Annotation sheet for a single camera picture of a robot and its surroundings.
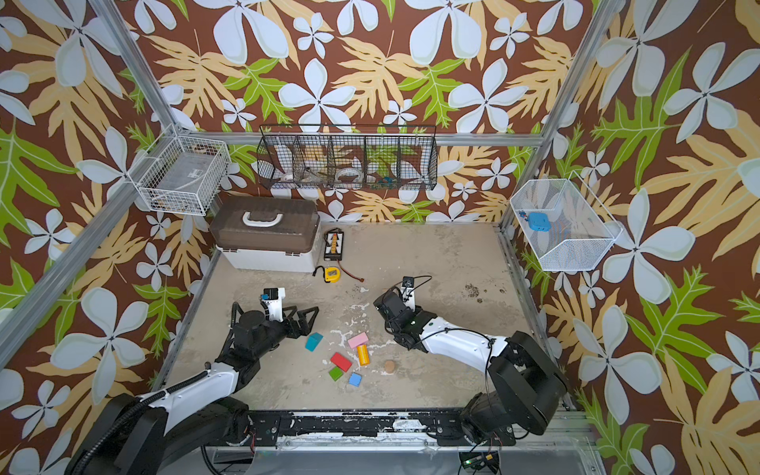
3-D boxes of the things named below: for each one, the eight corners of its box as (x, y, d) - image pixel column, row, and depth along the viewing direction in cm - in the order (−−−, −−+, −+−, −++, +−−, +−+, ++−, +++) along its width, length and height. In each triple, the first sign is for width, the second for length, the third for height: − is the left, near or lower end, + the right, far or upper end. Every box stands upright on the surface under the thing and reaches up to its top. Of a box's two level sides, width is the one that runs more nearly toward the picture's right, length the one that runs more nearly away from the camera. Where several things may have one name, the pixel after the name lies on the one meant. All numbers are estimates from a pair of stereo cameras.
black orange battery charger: (323, 260, 111) (322, 257, 110) (327, 234, 120) (326, 231, 118) (342, 260, 111) (342, 257, 110) (345, 234, 120) (344, 231, 118)
